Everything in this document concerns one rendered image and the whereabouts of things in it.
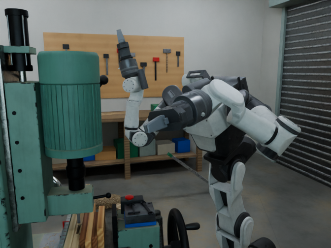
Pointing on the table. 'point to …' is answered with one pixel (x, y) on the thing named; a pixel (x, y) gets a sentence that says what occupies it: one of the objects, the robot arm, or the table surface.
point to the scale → (64, 232)
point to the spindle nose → (76, 173)
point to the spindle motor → (70, 103)
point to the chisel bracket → (70, 201)
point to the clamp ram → (115, 222)
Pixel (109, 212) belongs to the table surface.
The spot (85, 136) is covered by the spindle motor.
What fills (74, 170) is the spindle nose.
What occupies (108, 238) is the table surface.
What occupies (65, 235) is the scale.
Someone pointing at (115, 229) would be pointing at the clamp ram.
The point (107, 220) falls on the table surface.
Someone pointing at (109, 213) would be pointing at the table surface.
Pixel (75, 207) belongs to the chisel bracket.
